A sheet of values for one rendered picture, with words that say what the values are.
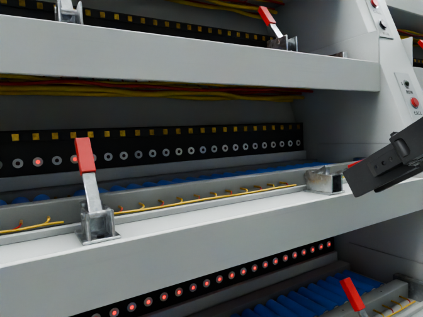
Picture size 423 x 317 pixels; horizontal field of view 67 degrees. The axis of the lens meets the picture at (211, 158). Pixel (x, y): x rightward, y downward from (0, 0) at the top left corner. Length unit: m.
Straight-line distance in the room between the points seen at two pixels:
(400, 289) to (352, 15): 0.44
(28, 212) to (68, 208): 0.03
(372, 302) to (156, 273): 0.32
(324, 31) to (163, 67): 0.40
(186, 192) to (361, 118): 0.35
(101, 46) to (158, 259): 0.19
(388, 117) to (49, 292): 0.50
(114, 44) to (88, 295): 0.21
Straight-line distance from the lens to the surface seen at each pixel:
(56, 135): 0.43
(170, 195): 0.34
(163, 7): 0.66
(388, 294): 0.54
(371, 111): 0.59
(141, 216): 0.31
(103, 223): 0.29
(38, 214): 0.32
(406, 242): 0.59
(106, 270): 0.26
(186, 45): 0.35
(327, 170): 0.41
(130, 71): 0.32
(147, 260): 0.26
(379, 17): 0.66
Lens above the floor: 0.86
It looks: 13 degrees up
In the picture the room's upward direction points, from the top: 13 degrees counter-clockwise
